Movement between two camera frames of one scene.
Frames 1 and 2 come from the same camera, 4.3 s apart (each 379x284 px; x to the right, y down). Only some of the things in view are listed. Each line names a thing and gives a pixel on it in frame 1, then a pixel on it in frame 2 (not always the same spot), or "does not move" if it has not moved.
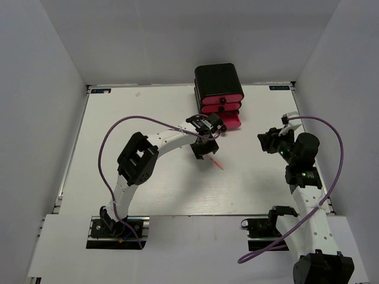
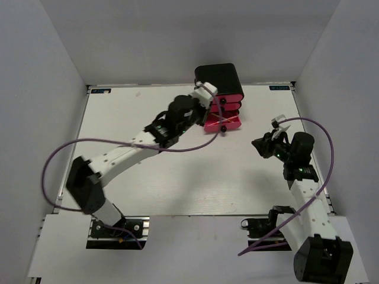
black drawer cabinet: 215,80 does not move
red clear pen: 217,164 → 217,122
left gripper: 212,147 → 204,111
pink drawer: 221,107 does not move
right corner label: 279,87 does not move
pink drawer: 222,99 does not move
